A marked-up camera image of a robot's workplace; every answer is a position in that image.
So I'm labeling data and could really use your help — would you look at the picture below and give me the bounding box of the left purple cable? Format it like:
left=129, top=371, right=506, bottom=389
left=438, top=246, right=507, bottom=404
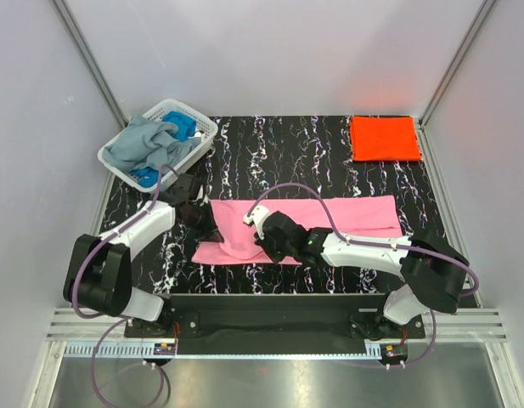
left=72, top=164, right=182, bottom=407

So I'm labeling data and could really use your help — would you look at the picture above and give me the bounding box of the right aluminium frame post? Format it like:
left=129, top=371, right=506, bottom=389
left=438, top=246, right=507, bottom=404
left=418, top=0, right=499, bottom=128

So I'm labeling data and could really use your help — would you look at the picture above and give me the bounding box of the grey t-shirt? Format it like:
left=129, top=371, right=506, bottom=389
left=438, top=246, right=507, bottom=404
left=102, top=116, right=202, bottom=173

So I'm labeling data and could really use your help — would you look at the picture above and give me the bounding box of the purple cable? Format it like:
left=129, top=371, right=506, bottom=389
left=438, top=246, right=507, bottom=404
left=246, top=182, right=477, bottom=369
left=72, top=164, right=182, bottom=407

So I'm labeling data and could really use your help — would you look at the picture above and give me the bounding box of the aluminium frame post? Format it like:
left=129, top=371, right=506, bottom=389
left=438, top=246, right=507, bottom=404
left=418, top=0, right=499, bottom=128
left=49, top=0, right=127, bottom=128

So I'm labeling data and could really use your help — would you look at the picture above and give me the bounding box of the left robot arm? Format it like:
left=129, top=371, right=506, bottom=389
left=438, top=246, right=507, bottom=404
left=63, top=173, right=223, bottom=337

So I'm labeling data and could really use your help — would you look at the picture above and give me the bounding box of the folded orange t-shirt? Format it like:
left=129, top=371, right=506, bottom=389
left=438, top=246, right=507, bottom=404
left=350, top=116, right=421, bottom=162

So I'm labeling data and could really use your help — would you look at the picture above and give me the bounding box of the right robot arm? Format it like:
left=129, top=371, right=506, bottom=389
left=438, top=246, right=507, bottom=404
left=243, top=206, right=469, bottom=337

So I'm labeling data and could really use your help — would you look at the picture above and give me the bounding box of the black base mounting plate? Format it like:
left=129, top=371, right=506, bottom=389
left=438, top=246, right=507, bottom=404
left=124, top=294, right=425, bottom=351

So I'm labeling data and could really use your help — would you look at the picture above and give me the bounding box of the white slotted cable duct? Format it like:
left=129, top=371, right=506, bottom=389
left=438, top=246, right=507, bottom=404
left=65, top=341, right=381, bottom=360

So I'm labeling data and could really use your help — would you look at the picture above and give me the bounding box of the left aluminium frame post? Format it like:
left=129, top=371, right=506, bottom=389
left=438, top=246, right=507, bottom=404
left=49, top=0, right=127, bottom=128

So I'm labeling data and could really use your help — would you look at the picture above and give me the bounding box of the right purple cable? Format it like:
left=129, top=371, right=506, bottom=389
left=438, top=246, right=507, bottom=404
left=246, top=182, right=477, bottom=369

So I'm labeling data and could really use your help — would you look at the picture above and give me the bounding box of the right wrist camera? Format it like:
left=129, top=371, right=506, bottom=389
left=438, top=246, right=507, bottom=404
left=243, top=206, right=271, bottom=240

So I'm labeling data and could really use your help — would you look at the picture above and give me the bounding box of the blue t-shirt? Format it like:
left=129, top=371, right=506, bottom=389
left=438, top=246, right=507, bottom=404
left=127, top=111, right=200, bottom=188

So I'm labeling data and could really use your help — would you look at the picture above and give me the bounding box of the pink t-shirt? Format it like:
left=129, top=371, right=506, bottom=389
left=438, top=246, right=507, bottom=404
left=192, top=195, right=403, bottom=265

